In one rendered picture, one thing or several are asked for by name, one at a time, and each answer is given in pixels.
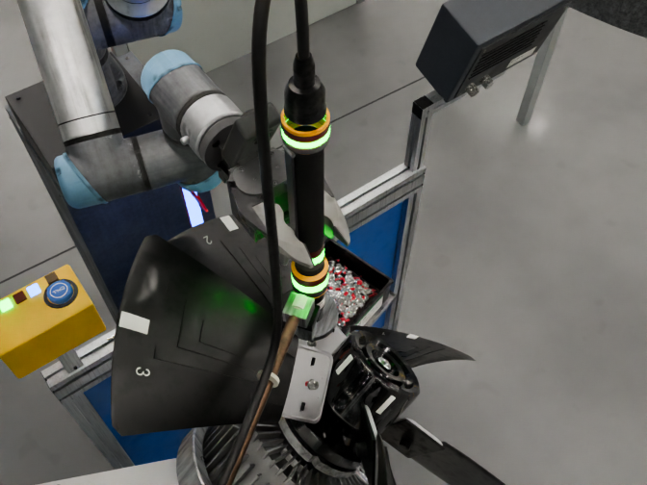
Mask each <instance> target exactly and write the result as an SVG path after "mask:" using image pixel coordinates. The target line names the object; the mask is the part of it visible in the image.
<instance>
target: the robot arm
mask: <svg viewBox="0 0 647 485"><path fill-rule="evenodd" d="M16 1H17V4H18V7H19V9H20V12H21V16H22V19H23V22H24V25H25V28H26V31H27V34H28V37H29V40H30V42H31V45H32V48H33V51H34V54H35V57H36V60H37V63H38V66H39V71H40V74H41V77H42V80H43V83H44V85H45V88H46V91H47V94H48V97H49V100H50V103H51V106H52V109H53V112H54V115H55V117H56V120H57V123H58V126H59V129H60V132H61V135H62V138H63V141H64V145H65V151H66V152H65V153H63V155H61V156H58V157H56V158H55V160H54V167H55V171H56V174H57V178H58V181H59V184H60V187H61V190H62V193H63V195H64V197H65V200H66V202H67V203H68V205H69V206H71V207H73V208H76V209H82V208H87V207H90V206H94V205H98V204H103V203H104V204H107V203H108V202H109V201H112V200H116V199H119V198H122V197H125V196H129V195H133V194H136V193H140V192H143V191H149V190H155V189H159V188H162V187H165V186H169V185H172V184H176V183H177V184H178V185H179V186H180V187H181V188H182V189H184V190H186V191H190V192H192V191H197V192H206V191H210V190H212V189H214V188H215V187H216V186H218V185H219V184H220V182H221V181H222V182H223V183H224V184H225V183H226V184H227V188H228V193H229V199H230V204H231V210H232V215H233V216H234V217H235V218H236V219H237V220H238V221H239V222H240V224H241V225H242V226H243V227H244V228H245V230H246V231H247V232H248V234H249V235H250V236H251V237H252V239H253V240H254V241H255V242H256V243H257V242H258V240H261V239H263V238H266V239H267V230H266V222H265V212H264V203H263V194H262V186H261V176H260V167H259V158H258V148H257V138H256V127H255V115H254V108H253V109H249V110H247V111H245V112H244V113H242V112H241V111H240V109H239V108H238V107H237V106H236V105H235V104H234V103H233V102H232V101H231V100H230V99H229V98H228V97H227V96H226V95H225V94H224V93H223V92H222V91H221V89H220V88H219V87H218V86H217V85H216V84H215V83H214V82H213V81H212V80H211V78H210V77H209V76H208V75H207V74H206V73H205V72H204V71H203V69H202V67H201V65H200V64H198V63H195V62H194V61H193V60H192V59H191V58H190V57H189V56H188V55H187V54H186V53H184V52H182V51H179V50H166V51H164V52H160V53H159V54H156V55H155V56H154V57H152V58H151V59H150V60H149V61H148V62H147V63H146V65H145V66H144V68H143V70H142V76H141V84H142V89H143V91H144V92H145V93H146V95H147V98H148V100H149V101H150V102H151V103H152V104H154V105H155V107H156V108H157V111H158V113H159V117H160V120H161V124H162V130H158V131H154V132H150V133H147V134H143V135H139V136H134V137H130V138H126V139H124V138H123V135H122V133H121V131H120V127H119V123H118V120H117V117H116V112H115V106H116V105H117V104H118V103H119V102H120V101H121V100H122V99H123V97H124V96H125V94H126V91H127V81H126V78H125V75H124V72H123V70H122V68H121V67H120V66H119V64H118V63H117V62H116V60H115V59H114V58H113V57H112V55H111V54H110V53H109V52H108V49H107V48H109V47H114V46H117V45H121V44H125V43H129V42H134V41H138V40H142V39H147V38H154V37H158V36H159V37H163V36H166V35H167V34H169V33H173V32H176V31H177V30H178V29H179V28H180V27H181V24H182V19H183V12H182V8H181V5H182V3H181V0H16ZM271 157H272V180H273V191H274V203H275V213H276V225H277V236H278V247H279V259H280V263H281V264H282V265H283V266H287V264H288V261H289V259H291V260H292V261H294V262H296V263H298V264H300V265H302V266H305V267H308V268H313V267H314V262H313V260H312V258H311V256H310V253H309V251H308V249H307V247H306V245H305V243H302V242H300V241H299V240H298V239H297V237H296V235H295V231H294V230H293V229H292V228H291V227H289V226H288V225H287V224H288V223H290V217H289V203H288V191H287V177H286V164H285V151H284V149H276V148H275V147H274V146H273V147H271ZM247 227H248V228H249V229H248V228H247ZM324 233H325V234H326V235H327V236H328V237H329V238H331V239H332V238H333V237H334V236H335V237H336V238H337V239H338V240H340V241H341V242H342V243H343V244H345V245H346V246H349V245H350V236H349V228H348V225H347V222H346V220H345V217H344V215H343V213H342V211H341V209H340V207H339V205H338V203H337V201H336V199H335V198H334V194H333V192H332V190H331V189H330V187H329V185H328V184H327V183H326V181H325V179H324ZM257 239H258V240H257ZM267 240H268V239H267Z"/></svg>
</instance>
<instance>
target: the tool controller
mask: <svg viewBox="0 0 647 485"><path fill-rule="evenodd" d="M572 1H573V0H449V1H447V2H445V3H443V4H442V6H441V8H440V10H439V13H438V14H437V16H436V18H435V21H434V23H433V25H432V27H431V30H430V32H429V34H428V36H427V40H426V42H425V44H424V47H423V49H422V51H421V53H420V56H419V58H418V60H417V62H416V66H417V68H418V69H419V70H420V71H421V73H422V74H423V75H424V76H425V77H426V79H427V80H428V81H429V83H430V84H431V85H432V86H433V88H434V89H435V90H436V91H437V92H438V94H439V95H441V96H442V97H443V98H444V101H445V102H446V103H448V102H450V101H452V100H454V99H455V98H456V97H458V96H460V95H462V94H464V93H465V92H467V93H468V94H469V95H470V96H471V97H474V96H475V95H477V94H478V93H479V89H478V86H479V85H483V87H484V88H485V89H489V88H490V87H491V86H492V85H493V84H494V81H493V80H492V79H491V78H493V77H495V76H497V75H499V74H500V73H502V72H504V71H506V70H508V69H509V68H511V67H513V66H515V65H517V64H518V63H520V62H522V61H524V60H525V59H527V58H529V57H531V56H533V55H535V54H536V52H537V51H538V49H539V48H540V47H541V45H542V44H543V42H544V41H545V39H546V38H547V36H548V35H549V34H550V33H551V32H552V30H553V29H554V27H555V26H556V24H557V22H558V21H559V19H560V18H561V17H562V15H563V14H564V12H565V11H566V9H567V8H568V6H569V5H570V3H571V2H572Z"/></svg>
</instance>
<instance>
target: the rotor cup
mask: <svg viewBox="0 0 647 485"><path fill-rule="evenodd" d="M331 355H332V357H333V364H332V369H331V373H330V377H329V381H328V386H327V390H326V395H325V399H324V404H323V411H322V415H321V418H320V420H319V421H318V422H317V423H309V422H305V421H297V420H292V419H289V421H290V423H291V424H292V426H293V428H294V429H295V431H296V432H297V434H298V435H299V437H300V438H301V439H302V440H303V441H304V442H305V443H306V444H307V445H308V446H309V447H311V448H312V449H313V450H314V451H315V452H316V453H317V454H319V455H320V456H321V457H322V458H323V459H324V460H326V461H328V462H329V463H331V464H333V465H335V466H337V467H340V468H342V469H346V470H359V469H362V468H363V464H362V460H361V457H360V456H359V457H358V456H357V455H356V451H355V444H356V443H360V427H361V402H364V404H365V405H367V406H368V407H369V408H370V411H371V414H372V417H373V420H374V423H375V426H377V427H378V433H379V434H382V433H383V432H384V431H385V430H386V429H387V428H388V427H389V426H390V425H391V424H392V423H393V422H394V421H395V420H396V419H397V418H398V417H399V416H400V415H401V414H402V413H403V412H404V411H405V410H406V409H407V408H408V407H409V406H410V404H411V403H412V402H413V401H414V400H415V399H416V398H417V397H418V395H419V393H420V385H419V382H418V379H417V377H416V375H415V373H414V371H413V370H412V368H410V366H409V365H408V364H407V362H406V361H405V360H404V359H403V358H402V357H401V356H400V355H399V354H398V352H397V351H396V350H395V349H394V348H393V347H391V346H390V345H388V344H387V343H386V342H384V341H383V340H382V339H380V338H379V337H378V336H376V335H374V334H372V333H370V332H367V331H363V330H354V331H352V332H351V333H349V334H348V335H347V336H346V337H345V339H344V340H343V341H342V342H341V343H340V344H339V345H338V346H337V347H336V349H335V350H334V351H333V352H332V353H331ZM350 355H351V356H352V358H353V359H352V360H351V361H350V362H349V363H348V365H347V366H346V367H345V368H344V369H343V370H342V371H341V372H340V373H339V374H337V372H336V370H337V369H338V368H339V367H340V366H341V365H342V364H343V362H344V361H345V360H346V359H347V358H348V357H349V356H350ZM379 357H381V358H384V359H386V360H387V361H388V362H389V364H390V366H391V369H390V370H387V369H386V368H384V367H383V366H382V365H381V364H380V363H379V361H378V358H379ZM390 396H394V397H395V399H394V400H393V401H392V402H391V403H390V404H389V406H388V407H387V408H386V409H385V410H384V411H383V412H382V413H381V414H379V413H377V412H376V411H377V409H378V408H379V407H380V406H381V405H382V404H383V403H384V402H385V401H386V400H387V399H388V398H389V397H390Z"/></svg>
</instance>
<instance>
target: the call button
mask: <svg viewBox="0 0 647 485"><path fill-rule="evenodd" d="M72 295H73V289H72V287H71V285H70V284H69V283H68V282H66V281H64V280H62V281H57V282H55V283H53V284H52V285H50V287H49V288H47V297H48V298H49V300H50V301H51V302H52V303H54V304H63V303H65V302H67V301H69V300H70V299H71V297H72Z"/></svg>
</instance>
